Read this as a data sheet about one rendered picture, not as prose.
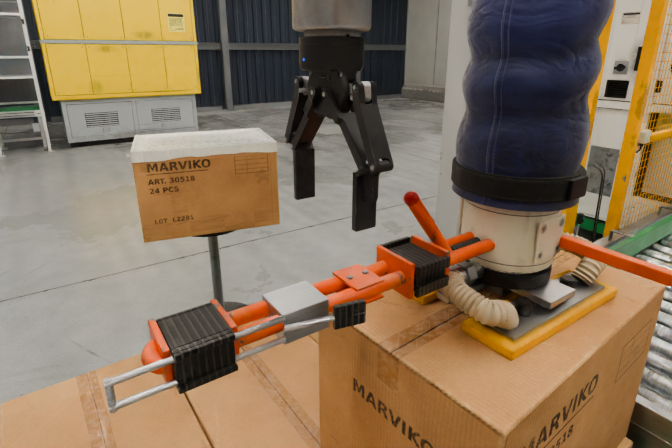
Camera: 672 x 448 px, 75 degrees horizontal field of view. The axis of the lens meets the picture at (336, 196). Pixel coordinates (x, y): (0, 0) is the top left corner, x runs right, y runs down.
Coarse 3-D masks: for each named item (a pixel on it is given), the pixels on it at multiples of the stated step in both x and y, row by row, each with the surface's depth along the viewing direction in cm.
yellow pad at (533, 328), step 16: (576, 288) 84; (592, 288) 84; (608, 288) 84; (512, 304) 78; (528, 304) 74; (560, 304) 78; (576, 304) 79; (592, 304) 80; (528, 320) 74; (544, 320) 74; (560, 320) 74; (576, 320) 77; (480, 336) 71; (496, 336) 70; (512, 336) 69; (528, 336) 70; (544, 336) 71; (512, 352) 67
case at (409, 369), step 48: (624, 288) 88; (336, 336) 81; (384, 336) 73; (432, 336) 73; (576, 336) 73; (624, 336) 79; (336, 384) 85; (384, 384) 72; (432, 384) 63; (480, 384) 63; (528, 384) 63; (576, 384) 68; (624, 384) 88; (336, 432) 88; (384, 432) 75; (432, 432) 65; (480, 432) 57; (528, 432) 60; (576, 432) 75; (624, 432) 100
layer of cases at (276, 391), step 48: (96, 384) 118; (144, 384) 118; (240, 384) 118; (288, 384) 118; (0, 432) 103; (48, 432) 103; (96, 432) 103; (144, 432) 103; (192, 432) 103; (240, 432) 103; (288, 432) 103
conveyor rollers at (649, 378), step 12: (660, 240) 208; (648, 252) 196; (660, 252) 195; (660, 264) 185; (660, 312) 150; (660, 324) 143; (660, 336) 141; (660, 348) 133; (648, 360) 128; (660, 360) 127; (648, 372) 122; (660, 372) 126; (648, 384) 121; (660, 384) 119; (648, 396) 114; (660, 396) 113
